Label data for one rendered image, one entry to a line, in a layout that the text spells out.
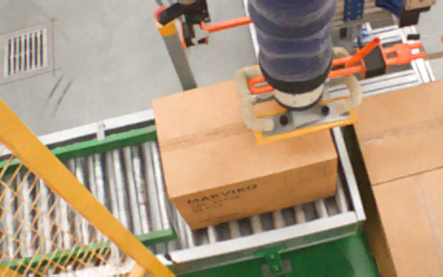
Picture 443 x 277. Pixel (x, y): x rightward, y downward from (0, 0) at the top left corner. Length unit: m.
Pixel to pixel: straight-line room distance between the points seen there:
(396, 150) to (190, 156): 0.89
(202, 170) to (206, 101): 0.27
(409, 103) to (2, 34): 2.59
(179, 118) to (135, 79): 1.30
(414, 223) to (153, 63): 1.80
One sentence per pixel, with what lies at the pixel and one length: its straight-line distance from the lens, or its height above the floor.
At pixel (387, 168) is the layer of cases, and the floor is 0.54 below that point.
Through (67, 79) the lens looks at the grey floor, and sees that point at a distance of 3.69.
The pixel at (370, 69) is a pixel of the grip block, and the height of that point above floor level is 1.23.
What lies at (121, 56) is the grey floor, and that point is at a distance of 3.65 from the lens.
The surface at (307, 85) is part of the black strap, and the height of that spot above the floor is 1.34.
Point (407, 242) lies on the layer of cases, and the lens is 2.48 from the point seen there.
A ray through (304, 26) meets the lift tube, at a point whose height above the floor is 1.63.
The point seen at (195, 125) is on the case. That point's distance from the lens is 2.23.
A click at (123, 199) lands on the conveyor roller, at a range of 2.64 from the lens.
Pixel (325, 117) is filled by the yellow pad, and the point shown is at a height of 1.10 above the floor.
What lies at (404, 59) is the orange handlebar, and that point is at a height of 1.22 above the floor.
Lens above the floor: 2.92
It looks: 64 degrees down
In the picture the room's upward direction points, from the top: 9 degrees counter-clockwise
